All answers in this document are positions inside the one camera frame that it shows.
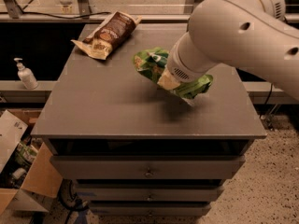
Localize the grey drawer cabinet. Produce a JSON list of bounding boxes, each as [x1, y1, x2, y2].
[[33, 24, 265, 217]]

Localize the open cardboard box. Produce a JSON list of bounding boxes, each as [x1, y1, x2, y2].
[[0, 109, 63, 214]]

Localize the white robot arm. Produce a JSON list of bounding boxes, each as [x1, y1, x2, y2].
[[158, 0, 299, 100]]

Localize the brown chip bag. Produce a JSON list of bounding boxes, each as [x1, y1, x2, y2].
[[72, 11, 142, 60]]

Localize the green rice chip bag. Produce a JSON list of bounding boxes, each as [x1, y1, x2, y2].
[[133, 47, 213, 105]]

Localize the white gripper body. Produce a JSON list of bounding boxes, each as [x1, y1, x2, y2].
[[167, 42, 206, 82]]

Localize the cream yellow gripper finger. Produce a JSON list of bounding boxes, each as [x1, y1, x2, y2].
[[157, 68, 180, 91]]

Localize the black cable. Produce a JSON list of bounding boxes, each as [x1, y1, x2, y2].
[[0, 10, 111, 20]]

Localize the white pump dispenser bottle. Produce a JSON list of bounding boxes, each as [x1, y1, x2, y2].
[[14, 58, 38, 90]]

